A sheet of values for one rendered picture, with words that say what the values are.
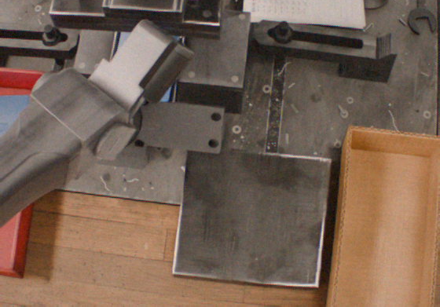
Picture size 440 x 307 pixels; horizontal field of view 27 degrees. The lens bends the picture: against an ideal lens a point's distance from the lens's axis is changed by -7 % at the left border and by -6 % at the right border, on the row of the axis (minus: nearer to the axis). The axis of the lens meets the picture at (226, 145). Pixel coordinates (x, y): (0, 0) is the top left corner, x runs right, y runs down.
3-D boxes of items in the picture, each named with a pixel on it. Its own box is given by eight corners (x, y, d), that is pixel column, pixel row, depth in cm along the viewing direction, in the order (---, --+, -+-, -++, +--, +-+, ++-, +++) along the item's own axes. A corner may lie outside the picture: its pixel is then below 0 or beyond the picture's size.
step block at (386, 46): (338, 77, 120) (346, 47, 112) (339, 56, 121) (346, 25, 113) (386, 83, 120) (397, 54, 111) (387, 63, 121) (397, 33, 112)
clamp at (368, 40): (251, 68, 120) (253, 34, 111) (254, 44, 122) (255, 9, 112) (368, 82, 120) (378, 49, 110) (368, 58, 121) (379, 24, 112)
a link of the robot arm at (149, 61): (142, 14, 92) (100, -10, 80) (210, 64, 90) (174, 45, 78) (72, 110, 93) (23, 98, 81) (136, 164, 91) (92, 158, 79)
